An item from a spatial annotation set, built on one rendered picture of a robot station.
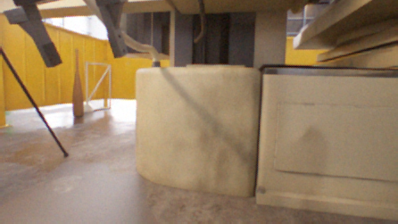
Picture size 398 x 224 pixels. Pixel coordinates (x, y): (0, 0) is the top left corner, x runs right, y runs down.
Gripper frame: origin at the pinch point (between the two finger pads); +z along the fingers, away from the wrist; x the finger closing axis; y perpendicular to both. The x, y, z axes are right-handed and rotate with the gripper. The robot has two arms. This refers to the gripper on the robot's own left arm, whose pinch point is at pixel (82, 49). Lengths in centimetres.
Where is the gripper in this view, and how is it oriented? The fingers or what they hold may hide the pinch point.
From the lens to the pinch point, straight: 40.1
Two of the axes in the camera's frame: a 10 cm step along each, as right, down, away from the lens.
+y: 0.9, -4.7, 8.8
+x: -9.8, 0.9, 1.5
